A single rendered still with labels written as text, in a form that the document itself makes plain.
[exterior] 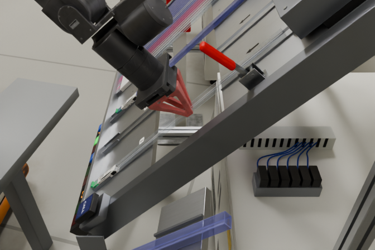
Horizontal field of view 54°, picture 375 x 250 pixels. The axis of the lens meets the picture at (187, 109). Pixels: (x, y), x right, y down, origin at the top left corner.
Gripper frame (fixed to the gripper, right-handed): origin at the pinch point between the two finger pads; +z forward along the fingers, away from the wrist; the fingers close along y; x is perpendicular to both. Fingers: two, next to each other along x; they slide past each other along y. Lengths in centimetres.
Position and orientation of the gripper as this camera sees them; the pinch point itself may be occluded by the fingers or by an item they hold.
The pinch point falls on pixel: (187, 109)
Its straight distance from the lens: 65.9
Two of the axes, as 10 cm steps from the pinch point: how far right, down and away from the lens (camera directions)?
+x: -7.5, 5.1, 4.2
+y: 0.1, -6.3, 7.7
